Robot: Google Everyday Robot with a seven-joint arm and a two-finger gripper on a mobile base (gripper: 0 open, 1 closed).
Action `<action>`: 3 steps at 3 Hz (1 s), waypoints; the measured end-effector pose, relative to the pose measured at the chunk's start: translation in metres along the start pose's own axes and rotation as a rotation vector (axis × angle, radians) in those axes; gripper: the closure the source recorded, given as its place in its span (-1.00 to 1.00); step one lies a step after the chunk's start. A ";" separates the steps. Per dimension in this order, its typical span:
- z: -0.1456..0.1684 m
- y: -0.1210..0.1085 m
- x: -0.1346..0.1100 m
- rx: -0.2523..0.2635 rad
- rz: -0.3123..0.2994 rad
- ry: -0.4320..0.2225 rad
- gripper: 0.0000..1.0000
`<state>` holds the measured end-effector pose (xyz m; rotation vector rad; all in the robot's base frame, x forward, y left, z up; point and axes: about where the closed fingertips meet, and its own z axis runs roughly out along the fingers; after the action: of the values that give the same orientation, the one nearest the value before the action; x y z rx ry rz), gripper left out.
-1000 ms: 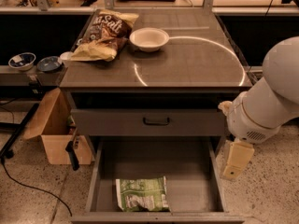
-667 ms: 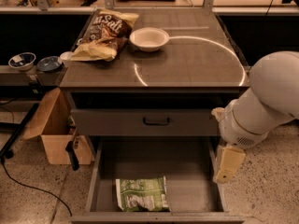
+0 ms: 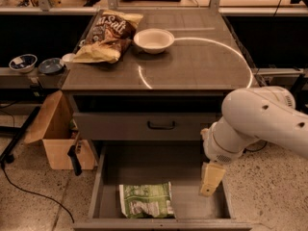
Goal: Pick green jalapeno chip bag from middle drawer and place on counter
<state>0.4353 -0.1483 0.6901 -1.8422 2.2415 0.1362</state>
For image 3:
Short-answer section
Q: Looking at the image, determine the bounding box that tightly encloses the green jalapeno chip bag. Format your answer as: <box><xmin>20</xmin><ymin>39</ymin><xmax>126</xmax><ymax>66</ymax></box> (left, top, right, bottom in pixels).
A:
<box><xmin>119</xmin><ymin>182</ymin><xmax>175</xmax><ymax>218</ymax></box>

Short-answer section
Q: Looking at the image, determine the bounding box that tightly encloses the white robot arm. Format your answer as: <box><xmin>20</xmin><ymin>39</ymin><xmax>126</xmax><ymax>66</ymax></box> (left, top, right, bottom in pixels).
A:
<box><xmin>200</xmin><ymin>86</ymin><xmax>308</xmax><ymax>196</ymax></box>

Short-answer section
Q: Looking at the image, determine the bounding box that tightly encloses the grey drawer cabinet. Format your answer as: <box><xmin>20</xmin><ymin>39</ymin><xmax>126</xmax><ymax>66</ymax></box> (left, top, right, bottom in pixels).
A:
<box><xmin>61</xmin><ymin>7</ymin><xmax>262</xmax><ymax>231</ymax></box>

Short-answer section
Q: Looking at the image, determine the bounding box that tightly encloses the grey open middle drawer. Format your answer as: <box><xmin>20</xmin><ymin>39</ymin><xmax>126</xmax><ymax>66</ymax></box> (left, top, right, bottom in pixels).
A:
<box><xmin>73</xmin><ymin>141</ymin><xmax>252</xmax><ymax>231</ymax></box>

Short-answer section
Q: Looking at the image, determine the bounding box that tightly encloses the grey top drawer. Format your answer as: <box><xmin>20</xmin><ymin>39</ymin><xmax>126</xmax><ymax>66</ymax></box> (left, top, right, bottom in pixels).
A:
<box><xmin>73</xmin><ymin>113</ymin><xmax>220</xmax><ymax>141</ymax></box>

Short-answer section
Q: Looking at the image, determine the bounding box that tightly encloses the brown sea salt chip bag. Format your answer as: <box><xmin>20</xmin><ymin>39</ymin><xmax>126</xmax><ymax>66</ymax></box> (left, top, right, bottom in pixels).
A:
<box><xmin>73</xmin><ymin>10</ymin><xmax>143</xmax><ymax>64</ymax></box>

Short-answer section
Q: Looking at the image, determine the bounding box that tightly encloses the white paper bowl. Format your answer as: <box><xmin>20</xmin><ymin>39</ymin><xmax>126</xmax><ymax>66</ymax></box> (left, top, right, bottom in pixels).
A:
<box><xmin>134</xmin><ymin>29</ymin><xmax>174</xmax><ymax>54</ymax></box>

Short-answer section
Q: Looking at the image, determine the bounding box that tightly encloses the cardboard box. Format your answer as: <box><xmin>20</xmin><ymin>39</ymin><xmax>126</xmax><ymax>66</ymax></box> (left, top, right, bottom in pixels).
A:
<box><xmin>23</xmin><ymin>90</ymin><xmax>96</xmax><ymax>171</ymax></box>

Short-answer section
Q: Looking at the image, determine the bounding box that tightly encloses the small white cup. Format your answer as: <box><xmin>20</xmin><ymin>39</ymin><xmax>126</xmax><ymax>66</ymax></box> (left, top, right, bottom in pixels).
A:
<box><xmin>61</xmin><ymin>53</ymin><xmax>75</xmax><ymax>67</ymax></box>

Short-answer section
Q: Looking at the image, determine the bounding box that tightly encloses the dark blue bowl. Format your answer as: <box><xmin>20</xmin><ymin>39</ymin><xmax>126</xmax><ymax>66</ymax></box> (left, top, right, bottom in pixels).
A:
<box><xmin>38</xmin><ymin>58</ymin><xmax>64</xmax><ymax>75</ymax></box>

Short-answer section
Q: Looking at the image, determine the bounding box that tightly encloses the black drawer handle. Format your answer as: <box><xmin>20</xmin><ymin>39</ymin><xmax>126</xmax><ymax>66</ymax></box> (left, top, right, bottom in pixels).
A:
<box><xmin>147</xmin><ymin>121</ymin><xmax>176</xmax><ymax>130</ymax></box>

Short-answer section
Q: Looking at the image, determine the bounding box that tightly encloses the black handled tool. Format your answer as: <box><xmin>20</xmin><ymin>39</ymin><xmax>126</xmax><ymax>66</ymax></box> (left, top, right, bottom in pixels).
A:
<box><xmin>67</xmin><ymin>132</ymin><xmax>82</xmax><ymax>176</ymax></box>

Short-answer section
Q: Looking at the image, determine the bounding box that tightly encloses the black floor cable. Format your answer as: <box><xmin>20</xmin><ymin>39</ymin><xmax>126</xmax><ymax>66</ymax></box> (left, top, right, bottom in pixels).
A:
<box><xmin>0</xmin><ymin>163</ymin><xmax>76</xmax><ymax>224</ymax></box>

